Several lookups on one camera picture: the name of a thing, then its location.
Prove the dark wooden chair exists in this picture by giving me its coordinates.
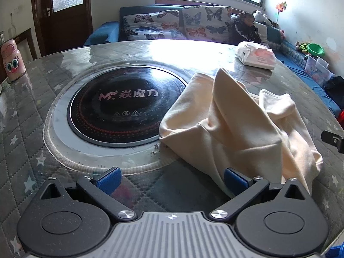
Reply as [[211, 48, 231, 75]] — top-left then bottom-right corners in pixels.
[[12, 28, 38, 60]]

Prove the dark wooden door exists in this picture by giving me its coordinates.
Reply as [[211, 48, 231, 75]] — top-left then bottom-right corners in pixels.
[[31, 0, 93, 57]]

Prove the blue corner sofa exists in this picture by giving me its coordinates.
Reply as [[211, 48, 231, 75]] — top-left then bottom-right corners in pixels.
[[83, 5, 342, 116]]

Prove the clear plastic storage box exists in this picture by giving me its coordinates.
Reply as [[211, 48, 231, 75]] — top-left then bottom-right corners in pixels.
[[304, 56, 336, 87]]

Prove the butterfly print cushion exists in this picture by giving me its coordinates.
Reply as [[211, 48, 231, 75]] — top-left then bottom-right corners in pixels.
[[181, 5, 233, 42], [123, 10, 180, 41]]

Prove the cream garment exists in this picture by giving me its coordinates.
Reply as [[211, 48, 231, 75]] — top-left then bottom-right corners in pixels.
[[159, 68, 324, 198]]

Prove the pink cartoon water bottle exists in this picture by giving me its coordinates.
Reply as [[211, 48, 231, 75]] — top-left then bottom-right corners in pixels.
[[0, 39, 26, 81]]

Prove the black bag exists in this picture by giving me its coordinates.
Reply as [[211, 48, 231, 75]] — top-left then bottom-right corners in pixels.
[[322, 76, 344, 100]]

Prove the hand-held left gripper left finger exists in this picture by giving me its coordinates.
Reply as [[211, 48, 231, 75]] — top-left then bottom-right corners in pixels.
[[40, 167, 138, 220]]

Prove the round black induction cooktop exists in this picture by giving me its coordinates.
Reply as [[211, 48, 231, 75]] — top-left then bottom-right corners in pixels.
[[67, 67, 187, 148]]

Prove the teal cushion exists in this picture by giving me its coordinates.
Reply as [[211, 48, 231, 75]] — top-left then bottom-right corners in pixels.
[[267, 25, 282, 45]]

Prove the pink white tissue pack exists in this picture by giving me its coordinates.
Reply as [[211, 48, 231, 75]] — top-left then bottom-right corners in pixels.
[[235, 41, 276, 70]]

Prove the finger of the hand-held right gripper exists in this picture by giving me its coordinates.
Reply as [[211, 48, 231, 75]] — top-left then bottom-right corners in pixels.
[[321, 130, 344, 154]]

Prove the panda plush toy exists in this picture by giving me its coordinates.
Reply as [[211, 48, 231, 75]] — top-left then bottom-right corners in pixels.
[[253, 10, 273, 26]]

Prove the colourful pinwheel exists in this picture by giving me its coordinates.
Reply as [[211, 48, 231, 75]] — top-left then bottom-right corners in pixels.
[[275, 2, 287, 27]]

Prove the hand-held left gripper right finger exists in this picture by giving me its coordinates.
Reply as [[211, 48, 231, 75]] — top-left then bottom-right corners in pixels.
[[210, 167, 309, 220]]

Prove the green plastic bowl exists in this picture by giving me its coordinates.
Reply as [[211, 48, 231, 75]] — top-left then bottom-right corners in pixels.
[[307, 43, 325, 57]]

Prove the white cushion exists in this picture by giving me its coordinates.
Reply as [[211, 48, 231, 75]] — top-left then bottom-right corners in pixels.
[[254, 21, 269, 45]]

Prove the green plush toy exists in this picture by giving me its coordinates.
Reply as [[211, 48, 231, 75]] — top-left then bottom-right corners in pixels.
[[295, 41, 309, 55]]

